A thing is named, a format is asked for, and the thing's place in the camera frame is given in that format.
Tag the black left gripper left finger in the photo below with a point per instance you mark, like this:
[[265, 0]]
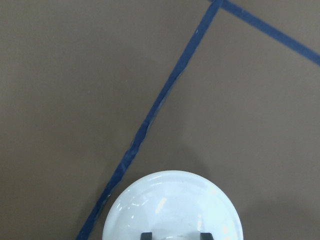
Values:
[[146, 236]]

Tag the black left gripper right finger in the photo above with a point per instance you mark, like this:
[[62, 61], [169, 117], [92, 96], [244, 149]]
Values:
[[206, 236]]

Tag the white enamel lid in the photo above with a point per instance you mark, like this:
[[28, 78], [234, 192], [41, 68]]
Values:
[[172, 205]]

